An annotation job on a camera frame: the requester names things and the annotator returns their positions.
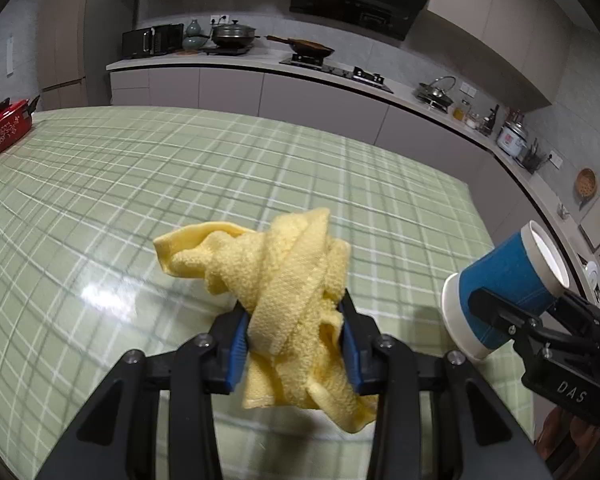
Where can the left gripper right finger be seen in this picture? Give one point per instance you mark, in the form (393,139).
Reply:
(475,435)

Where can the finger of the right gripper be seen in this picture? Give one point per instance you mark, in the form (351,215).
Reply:
(497,320)
(580,307)

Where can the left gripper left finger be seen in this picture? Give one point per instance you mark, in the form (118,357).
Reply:
(114,434)

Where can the blue patterned paper cup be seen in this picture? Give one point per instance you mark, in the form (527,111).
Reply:
(527,270)

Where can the yellow cloth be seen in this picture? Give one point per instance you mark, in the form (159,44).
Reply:
(290,279)

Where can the right hand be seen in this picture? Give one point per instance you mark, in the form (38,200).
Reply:
(569,446)

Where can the woven basket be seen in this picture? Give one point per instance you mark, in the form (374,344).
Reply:
(586,184)

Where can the white rice cooker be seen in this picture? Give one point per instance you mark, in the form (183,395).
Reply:
(512,138)

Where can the green plaid tablecloth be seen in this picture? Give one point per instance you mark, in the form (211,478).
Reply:
(84,194)

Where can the dark glass bottle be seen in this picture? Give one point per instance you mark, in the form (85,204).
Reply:
(488,122)

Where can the steel kettle pot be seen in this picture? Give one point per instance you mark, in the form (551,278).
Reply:
(436,93)

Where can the gas stove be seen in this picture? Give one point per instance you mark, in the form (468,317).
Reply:
(356,74)

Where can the frying pan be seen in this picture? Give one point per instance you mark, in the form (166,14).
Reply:
(306,48)

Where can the red enamel pot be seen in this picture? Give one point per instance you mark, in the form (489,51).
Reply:
(15,120)

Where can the black lidded wok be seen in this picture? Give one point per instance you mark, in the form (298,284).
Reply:
(233,36)

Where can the black microwave oven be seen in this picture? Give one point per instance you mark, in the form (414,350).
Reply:
(152,41)

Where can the refrigerator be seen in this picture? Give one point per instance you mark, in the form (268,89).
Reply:
(66,78)

